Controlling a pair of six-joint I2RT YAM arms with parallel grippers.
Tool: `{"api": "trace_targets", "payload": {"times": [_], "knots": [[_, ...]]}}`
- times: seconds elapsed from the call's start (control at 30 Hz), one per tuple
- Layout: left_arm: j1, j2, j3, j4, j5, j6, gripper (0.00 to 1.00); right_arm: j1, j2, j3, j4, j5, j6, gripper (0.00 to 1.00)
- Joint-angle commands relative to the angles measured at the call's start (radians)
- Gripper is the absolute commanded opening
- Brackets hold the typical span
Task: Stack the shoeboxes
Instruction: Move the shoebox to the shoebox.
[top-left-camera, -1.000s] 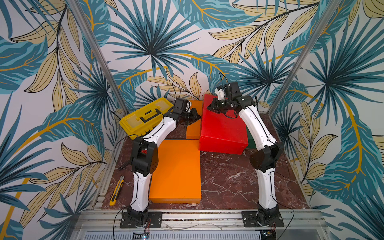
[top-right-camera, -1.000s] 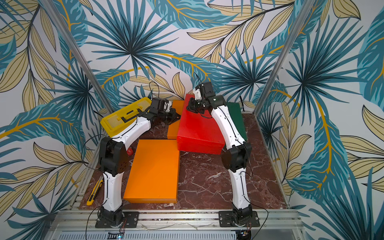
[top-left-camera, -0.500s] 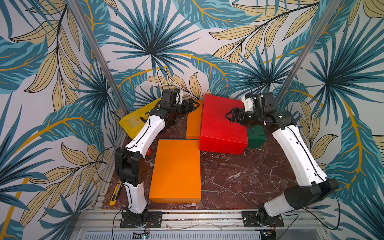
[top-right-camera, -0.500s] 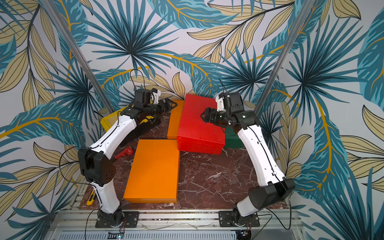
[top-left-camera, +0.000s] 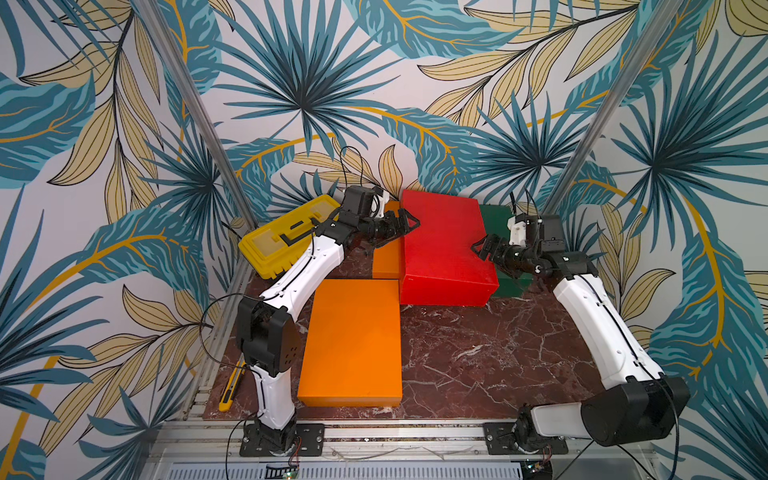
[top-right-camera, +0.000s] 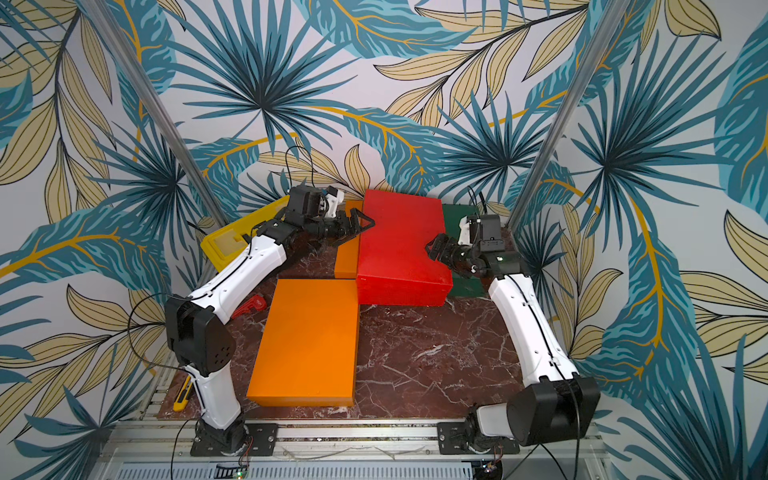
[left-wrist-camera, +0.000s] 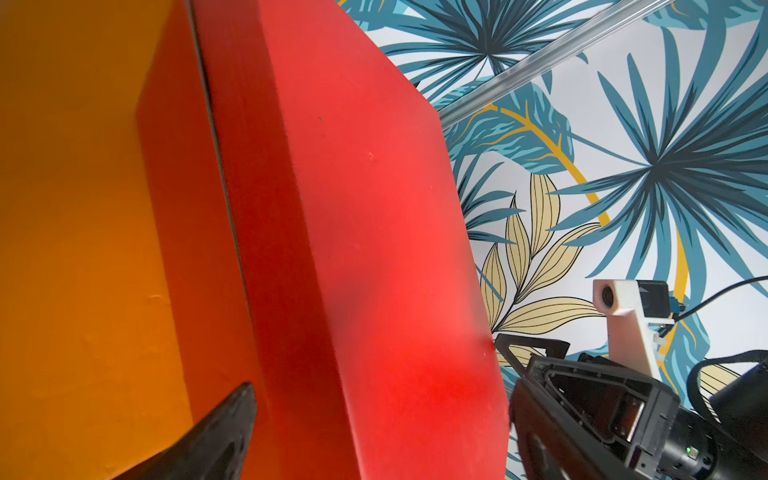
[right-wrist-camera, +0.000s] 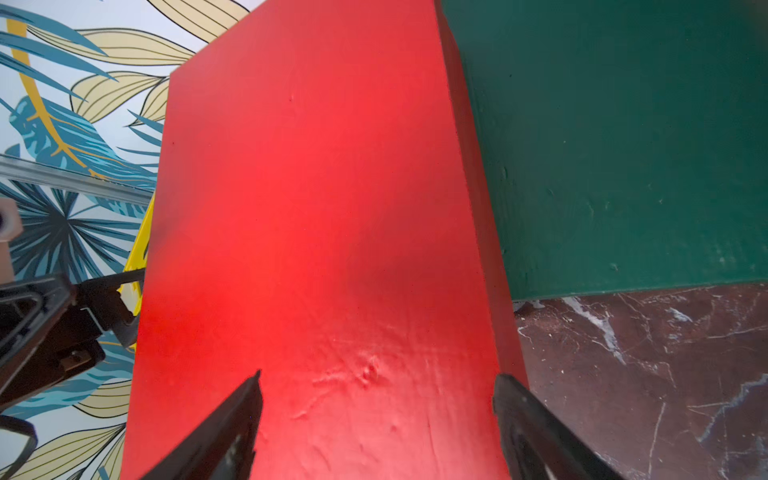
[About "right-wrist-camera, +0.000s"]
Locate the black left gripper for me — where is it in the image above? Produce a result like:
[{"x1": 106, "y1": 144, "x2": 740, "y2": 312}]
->
[{"x1": 1, "y1": 268, "x2": 145, "y2": 412}]

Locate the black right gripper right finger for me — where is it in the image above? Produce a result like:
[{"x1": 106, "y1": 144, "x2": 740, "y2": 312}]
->
[{"x1": 493, "y1": 374, "x2": 622, "y2": 480}]

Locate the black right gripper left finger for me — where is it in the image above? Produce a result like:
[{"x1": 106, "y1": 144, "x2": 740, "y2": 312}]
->
[{"x1": 143, "y1": 372, "x2": 263, "y2": 480}]

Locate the red shoebox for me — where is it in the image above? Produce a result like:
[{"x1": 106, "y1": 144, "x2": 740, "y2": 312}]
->
[{"x1": 122, "y1": 1, "x2": 525, "y2": 479}]

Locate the yellow and black toolbox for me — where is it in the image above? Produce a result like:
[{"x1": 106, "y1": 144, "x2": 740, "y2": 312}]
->
[{"x1": 118, "y1": 196, "x2": 155, "y2": 316}]

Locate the green shoebox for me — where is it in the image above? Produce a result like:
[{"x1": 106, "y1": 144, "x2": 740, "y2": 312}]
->
[{"x1": 442, "y1": 1, "x2": 767, "y2": 300}]

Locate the left aluminium frame post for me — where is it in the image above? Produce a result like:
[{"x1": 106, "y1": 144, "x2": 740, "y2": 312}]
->
[{"x1": 1, "y1": 154, "x2": 152, "y2": 206}]

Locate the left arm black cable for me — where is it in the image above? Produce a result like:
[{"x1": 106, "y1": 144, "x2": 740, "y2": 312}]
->
[{"x1": 0, "y1": 413, "x2": 38, "y2": 480}]

